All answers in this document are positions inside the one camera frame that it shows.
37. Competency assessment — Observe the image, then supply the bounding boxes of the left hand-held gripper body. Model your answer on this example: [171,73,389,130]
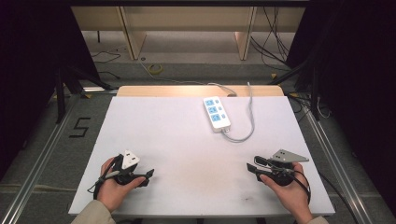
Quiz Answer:
[111,149,148,188]

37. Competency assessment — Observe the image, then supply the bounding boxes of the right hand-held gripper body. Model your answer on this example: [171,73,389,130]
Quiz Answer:
[268,148,310,188]

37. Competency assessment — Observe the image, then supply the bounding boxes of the person's left hand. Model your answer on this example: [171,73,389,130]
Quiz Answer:
[96,156,147,214]

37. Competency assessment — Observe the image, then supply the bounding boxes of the person's right hand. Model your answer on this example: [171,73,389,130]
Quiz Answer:
[259,162,313,224]

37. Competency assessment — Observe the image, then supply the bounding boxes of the white foam board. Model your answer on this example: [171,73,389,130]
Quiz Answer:
[67,95,336,217]

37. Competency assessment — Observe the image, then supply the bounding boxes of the white power strip blue sockets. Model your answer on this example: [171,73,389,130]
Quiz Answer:
[203,95,233,134]

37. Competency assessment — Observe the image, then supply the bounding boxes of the black metal stand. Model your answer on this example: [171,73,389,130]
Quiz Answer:
[53,64,114,124]
[268,57,322,121]

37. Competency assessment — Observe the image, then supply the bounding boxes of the wooden table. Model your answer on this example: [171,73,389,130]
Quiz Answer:
[116,85,285,98]

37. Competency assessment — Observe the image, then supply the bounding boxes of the yellow tape roll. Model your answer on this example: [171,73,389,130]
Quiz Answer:
[147,63,164,76]

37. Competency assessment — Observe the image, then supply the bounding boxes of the black curtain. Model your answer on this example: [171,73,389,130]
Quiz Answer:
[285,0,396,217]
[0,0,101,183]

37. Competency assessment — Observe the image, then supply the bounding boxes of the light wooden bench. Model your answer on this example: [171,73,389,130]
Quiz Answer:
[70,6,306,62]

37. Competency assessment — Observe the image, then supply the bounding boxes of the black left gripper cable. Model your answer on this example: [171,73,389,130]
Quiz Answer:
[86,154,123,201]

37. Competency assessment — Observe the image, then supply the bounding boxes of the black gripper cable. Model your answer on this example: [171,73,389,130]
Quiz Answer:
[86,154,123,201]
[288,169,361,224]

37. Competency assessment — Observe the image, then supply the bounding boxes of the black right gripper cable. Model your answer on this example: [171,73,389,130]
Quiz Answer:
[288,169,361,224]

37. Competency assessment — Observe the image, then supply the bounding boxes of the grey power strip cable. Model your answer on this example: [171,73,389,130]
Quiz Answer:
[220,81,257,144]

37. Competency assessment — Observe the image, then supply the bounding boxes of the aluminium floor rail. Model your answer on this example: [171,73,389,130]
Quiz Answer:
[302,106,376,224]
[0,92,82,224]

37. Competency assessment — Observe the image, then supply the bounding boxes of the thin white cable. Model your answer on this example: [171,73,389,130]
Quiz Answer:
[138,57,238,97]

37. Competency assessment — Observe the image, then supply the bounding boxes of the thin black floor cable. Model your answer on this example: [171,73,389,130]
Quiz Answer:
[91,50,122,80]

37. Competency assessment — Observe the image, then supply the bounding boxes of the bundle of black floor cables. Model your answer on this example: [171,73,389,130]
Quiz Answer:
[249,6,291,73]

